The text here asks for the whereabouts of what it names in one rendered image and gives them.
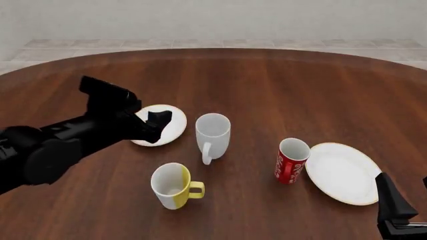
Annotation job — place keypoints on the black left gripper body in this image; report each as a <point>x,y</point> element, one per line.
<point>135,127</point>

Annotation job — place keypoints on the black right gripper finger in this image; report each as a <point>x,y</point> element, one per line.
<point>425,183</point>
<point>392,197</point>

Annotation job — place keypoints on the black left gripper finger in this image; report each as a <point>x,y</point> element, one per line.
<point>152,136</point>
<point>160,117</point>

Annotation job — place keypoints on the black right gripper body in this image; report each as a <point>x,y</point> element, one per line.
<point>400,228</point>

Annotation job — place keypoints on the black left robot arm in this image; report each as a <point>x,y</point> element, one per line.
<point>60,140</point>

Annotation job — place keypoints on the small white plate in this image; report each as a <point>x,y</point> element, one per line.
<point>175,122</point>

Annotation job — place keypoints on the large white plate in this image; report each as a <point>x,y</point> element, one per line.
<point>340,172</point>

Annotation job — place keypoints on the yellow and white mug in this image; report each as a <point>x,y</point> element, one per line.
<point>173,190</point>

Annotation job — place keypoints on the red mug with white lettering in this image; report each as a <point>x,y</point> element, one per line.
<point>290,167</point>

